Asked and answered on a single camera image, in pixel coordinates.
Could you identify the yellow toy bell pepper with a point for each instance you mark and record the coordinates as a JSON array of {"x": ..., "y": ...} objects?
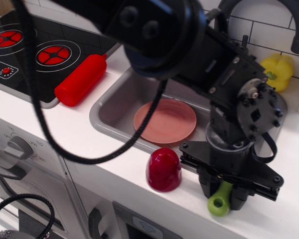
[{"x": 279, "y": 69}]

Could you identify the dark red plastic dome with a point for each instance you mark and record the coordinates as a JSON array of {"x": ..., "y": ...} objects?
[{"x": 163, "y": 171}]

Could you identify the grey oven door handle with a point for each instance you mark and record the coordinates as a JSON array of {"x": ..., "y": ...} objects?
[{"x": 12, "y": 168}]

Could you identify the green handled metal spatula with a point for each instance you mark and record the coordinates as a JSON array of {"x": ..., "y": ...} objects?
[{"x": 219, "y": 203}]

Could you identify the pink plastic plate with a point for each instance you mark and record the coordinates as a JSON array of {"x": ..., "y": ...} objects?
[{"x": 171, "y": 122}]

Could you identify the black toy faucet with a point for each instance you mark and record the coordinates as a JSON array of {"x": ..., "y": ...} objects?
[{"x": 227, "y": 6}]

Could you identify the grey oven knob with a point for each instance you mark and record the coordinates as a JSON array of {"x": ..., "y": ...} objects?
[{"x": 18, "y": 148}]

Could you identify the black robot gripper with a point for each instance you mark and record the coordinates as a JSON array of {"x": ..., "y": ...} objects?
[{"x": 238, "y": 164}]

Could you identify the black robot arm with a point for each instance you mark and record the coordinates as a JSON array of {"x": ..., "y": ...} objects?
[{"x": 176, "y": 39}]

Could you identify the toy oven door window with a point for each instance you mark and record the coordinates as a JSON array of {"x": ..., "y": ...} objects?
[{"x": 34, "y": 214}]

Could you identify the red plastic cylinder bottle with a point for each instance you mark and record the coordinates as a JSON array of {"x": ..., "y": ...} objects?
[{"x": 72, "y": 89}]

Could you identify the dark cabinet door handle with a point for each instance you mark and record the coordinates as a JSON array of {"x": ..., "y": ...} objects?
[{"x": 94, "y": 220}]

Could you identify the grey toy sink basin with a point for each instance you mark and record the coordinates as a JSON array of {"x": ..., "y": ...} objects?
[{"x": 120, "y": 111}]

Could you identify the grey dishwasher front panel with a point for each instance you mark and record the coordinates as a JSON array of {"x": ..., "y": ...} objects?
[{"x": 134, "y": 226}]

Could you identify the black toy stovetop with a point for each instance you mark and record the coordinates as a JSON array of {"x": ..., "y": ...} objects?
[{"x": 59, "y": 50}]

